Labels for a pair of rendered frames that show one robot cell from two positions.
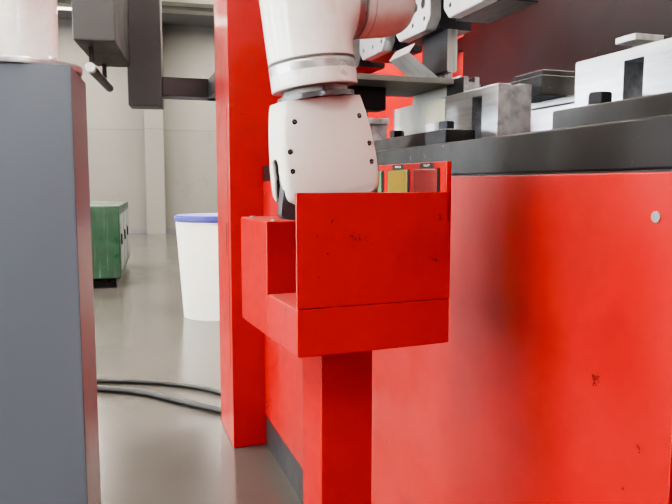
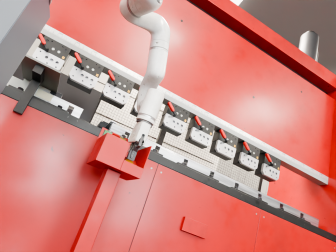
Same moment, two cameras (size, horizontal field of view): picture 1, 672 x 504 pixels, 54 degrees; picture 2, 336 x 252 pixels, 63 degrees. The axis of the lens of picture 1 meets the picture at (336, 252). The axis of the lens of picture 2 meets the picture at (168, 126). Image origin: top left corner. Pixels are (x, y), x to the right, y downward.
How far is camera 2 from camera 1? 1.35 m
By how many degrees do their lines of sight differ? 92
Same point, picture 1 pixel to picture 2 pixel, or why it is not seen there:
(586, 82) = (114, 128)
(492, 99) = (79, 111)
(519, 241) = not seen: hidden behind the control
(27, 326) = not seen: outside the picture
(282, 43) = (155, 115)
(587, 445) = (123, 206)
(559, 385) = (118, 193)
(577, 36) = (16, 74)
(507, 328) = not seen: hidden behind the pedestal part
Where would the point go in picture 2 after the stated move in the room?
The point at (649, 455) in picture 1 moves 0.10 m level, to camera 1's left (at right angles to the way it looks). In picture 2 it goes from (138, 207) to (139, 205)
